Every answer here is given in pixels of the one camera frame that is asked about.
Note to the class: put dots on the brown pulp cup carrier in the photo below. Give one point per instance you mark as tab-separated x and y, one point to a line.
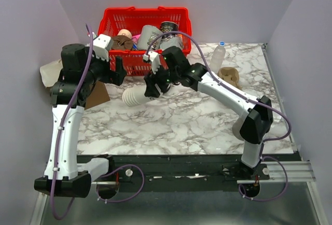
230	75

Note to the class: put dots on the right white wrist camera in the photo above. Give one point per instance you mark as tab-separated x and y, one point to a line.
152	58

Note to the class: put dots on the grey crumpled item in basket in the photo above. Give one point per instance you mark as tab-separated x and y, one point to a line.
170	42

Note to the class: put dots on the brown paper takeout bag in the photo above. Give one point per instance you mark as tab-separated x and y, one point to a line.
64	88

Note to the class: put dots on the stack of white paper cups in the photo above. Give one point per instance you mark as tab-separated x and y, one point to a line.
135	96

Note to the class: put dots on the grey cup of straws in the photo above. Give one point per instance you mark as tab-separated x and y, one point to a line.
236	129

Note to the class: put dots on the clear plastic water bottle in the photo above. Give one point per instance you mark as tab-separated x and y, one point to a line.
217	58

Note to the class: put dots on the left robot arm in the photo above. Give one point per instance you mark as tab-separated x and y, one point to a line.
82	68

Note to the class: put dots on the grey printed cup in basket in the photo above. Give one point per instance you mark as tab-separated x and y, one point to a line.
148	34

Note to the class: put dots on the black printed can in basket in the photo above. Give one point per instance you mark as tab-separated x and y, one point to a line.
168	26

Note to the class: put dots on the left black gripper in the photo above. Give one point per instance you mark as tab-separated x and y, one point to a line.
115	77

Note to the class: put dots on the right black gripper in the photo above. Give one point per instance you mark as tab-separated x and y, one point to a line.
151	80

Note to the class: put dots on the brown striped cloth in basket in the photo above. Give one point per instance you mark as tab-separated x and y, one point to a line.
121	42

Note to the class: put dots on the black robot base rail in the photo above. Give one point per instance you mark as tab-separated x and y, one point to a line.
184	173

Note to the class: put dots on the red plastic shopping basket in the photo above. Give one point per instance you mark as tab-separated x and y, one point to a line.
133	19

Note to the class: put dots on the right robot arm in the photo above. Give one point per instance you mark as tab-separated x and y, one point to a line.
255	114

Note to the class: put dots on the beige egg-shaped object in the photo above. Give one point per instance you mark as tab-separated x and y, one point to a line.
125	32

